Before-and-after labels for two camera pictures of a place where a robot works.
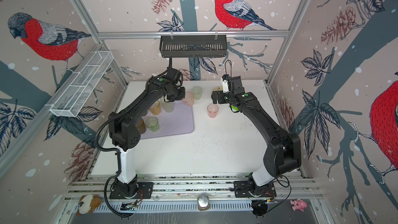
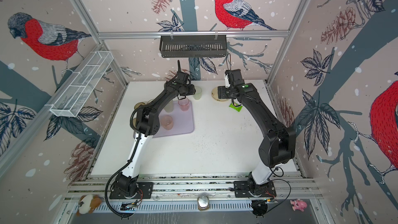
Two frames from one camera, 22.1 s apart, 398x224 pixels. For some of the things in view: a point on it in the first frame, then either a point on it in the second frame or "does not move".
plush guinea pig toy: x=87 y=204 does not move
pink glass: x=188 y=99 to x=167 y=122
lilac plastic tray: x=181 y=121 does not move
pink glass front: x=212 y=109 to x=183 y=103
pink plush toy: x=298 y=204 does not move
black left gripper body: x=177 y=94 to x=188 y=90
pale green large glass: x=168 y=106 does not move
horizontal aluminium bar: x=157 y=35 does not move
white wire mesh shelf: x=73 y=100 does not move
